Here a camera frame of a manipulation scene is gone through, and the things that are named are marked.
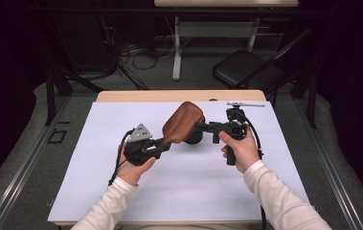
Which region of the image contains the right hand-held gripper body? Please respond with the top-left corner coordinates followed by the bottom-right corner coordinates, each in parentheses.
top-left (201, 101), bottom-right (265, 167)

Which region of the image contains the hand-held gripper black cable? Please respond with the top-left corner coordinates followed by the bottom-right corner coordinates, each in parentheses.
top-left (233, 108), bottom-right (268, 230)
top-left (107, 128), bottom-right (135, 187)

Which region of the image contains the black folding chair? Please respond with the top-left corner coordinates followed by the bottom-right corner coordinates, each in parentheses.
top-left (212, 28), bottom-right (314, 97)

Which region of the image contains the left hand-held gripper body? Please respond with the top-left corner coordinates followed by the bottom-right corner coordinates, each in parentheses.
top-left (124, 123), bottom-right (164, 167)

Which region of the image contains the tangle of floor cables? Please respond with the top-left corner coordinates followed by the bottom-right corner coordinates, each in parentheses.
top-left (99, 15), bottom-right (177, 90)

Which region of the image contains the grey metal floor rail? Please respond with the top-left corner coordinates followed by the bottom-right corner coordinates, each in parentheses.
top-left (0, 95), bottom-right (72, 230)
top-left (292, 99), bottom-right (363, 230)

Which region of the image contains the black metal stand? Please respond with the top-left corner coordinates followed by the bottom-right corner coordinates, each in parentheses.
top-left (292, 70), bottom-right (317, 129)
top-left (43, 18), bottom-right (105, 127)

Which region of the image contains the white-legged desk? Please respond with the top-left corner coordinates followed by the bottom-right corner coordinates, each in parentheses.
top-left (153, 0), bottom-right (300, 81)

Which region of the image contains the left hand-held gripper black cable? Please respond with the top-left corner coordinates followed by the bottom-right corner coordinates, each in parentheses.
top-left (107, 128), bottom-right (135, 187)

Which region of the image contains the black mesh cup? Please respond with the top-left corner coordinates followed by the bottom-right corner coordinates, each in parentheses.
top-left (183, 114), bottom-right (207, 146)

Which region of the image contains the person's left hand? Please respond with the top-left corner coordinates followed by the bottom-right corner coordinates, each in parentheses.
top-left (116, 142), bottom-right (157, 187)

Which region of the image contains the right hand-held gripper black cable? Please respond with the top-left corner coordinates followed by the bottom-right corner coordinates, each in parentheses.
top-left (233, 108), bottom-right (268, 230)

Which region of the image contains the white board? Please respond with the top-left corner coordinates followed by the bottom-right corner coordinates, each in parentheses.
top-left (47, 100), bottom-right (316, 223)

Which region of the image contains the person's right hand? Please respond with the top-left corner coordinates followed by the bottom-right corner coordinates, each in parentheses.
top-left (217, 127), bottom-right (261, 174)

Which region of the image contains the light wooden table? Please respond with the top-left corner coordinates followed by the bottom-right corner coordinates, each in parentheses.
top-left (54, 89), bottom-right (312, 228)

